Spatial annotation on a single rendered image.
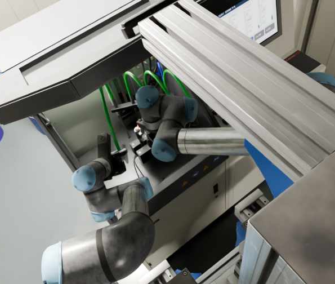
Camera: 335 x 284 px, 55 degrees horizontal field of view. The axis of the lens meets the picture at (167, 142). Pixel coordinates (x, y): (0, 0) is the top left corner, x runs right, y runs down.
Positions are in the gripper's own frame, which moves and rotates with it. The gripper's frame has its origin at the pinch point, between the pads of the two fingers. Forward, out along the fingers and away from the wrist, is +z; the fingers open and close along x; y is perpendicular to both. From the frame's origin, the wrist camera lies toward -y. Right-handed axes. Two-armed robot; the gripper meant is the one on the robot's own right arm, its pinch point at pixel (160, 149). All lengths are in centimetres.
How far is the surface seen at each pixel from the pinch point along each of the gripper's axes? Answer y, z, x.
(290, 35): -23, 16, 103
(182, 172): 0.3, 27.9, 7.1
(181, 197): 1.5, 48.0, 2.6
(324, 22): -47, 60, 176
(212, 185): 2, 61, 23
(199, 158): -0.7, 28.0, 18.3
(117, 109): -42.9, 13.3, 0.4
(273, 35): -24, 9, 90
